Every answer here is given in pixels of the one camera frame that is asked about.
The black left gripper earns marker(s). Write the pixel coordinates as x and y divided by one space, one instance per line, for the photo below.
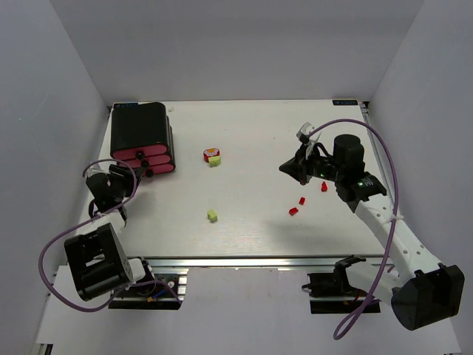
123 177

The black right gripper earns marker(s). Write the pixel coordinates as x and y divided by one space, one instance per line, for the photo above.
304 167

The pink drawer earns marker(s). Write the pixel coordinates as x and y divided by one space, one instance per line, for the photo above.
151 160
159 169
145 151

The pink top drawer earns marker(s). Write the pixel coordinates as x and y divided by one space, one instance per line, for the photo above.
145 151

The black drawer cabinet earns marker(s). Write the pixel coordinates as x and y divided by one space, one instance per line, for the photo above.
136 125

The light green curved lego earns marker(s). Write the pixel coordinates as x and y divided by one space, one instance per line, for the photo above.
214 161

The red flower printed lego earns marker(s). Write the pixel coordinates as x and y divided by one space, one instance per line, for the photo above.
210 153

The light green small lego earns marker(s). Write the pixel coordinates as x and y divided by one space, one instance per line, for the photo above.
212 215

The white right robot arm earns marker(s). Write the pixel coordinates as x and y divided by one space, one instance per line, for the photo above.
424 290

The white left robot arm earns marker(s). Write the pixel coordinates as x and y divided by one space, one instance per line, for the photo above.
96 258

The pink bottom drawer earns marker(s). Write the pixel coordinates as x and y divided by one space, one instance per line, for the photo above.
159 169

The red curved lego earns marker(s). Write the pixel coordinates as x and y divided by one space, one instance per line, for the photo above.
293 211

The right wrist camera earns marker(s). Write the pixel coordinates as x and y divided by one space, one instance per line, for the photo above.
308 135

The aluminium table rail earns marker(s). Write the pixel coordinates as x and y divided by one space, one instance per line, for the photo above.
243 262

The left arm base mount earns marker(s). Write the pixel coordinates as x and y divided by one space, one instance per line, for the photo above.
164 289

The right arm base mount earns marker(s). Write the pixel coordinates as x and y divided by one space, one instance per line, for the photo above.
328 293

